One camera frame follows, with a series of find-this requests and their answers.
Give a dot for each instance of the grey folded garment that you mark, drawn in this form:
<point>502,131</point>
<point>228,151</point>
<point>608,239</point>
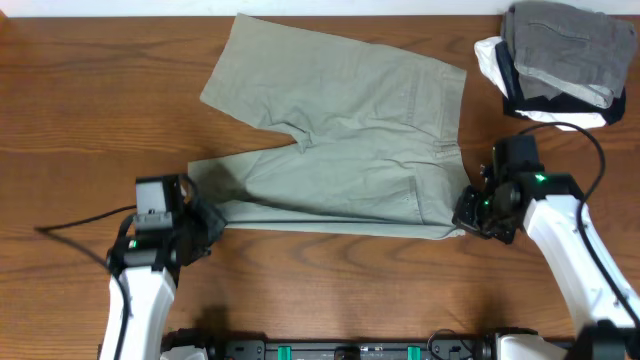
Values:
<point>560,49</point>

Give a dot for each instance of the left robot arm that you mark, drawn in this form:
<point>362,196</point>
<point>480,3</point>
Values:
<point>171,228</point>

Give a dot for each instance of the white folded garment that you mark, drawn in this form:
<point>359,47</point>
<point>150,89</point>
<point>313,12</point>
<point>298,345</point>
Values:
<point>488,65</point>

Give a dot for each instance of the khaki green shorts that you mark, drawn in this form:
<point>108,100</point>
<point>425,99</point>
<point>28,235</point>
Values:
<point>374,135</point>

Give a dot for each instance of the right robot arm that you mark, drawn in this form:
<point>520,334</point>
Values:
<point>603,306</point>

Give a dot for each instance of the black folded garment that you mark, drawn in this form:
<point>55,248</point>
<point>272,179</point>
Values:
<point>563,103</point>

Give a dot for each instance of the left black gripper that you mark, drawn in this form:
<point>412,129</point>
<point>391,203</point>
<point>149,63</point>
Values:
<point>215,222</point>

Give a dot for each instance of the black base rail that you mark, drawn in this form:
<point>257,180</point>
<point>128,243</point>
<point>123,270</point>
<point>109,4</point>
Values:
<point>437,348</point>

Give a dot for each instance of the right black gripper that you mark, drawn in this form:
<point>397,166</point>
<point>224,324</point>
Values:
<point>464,215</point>

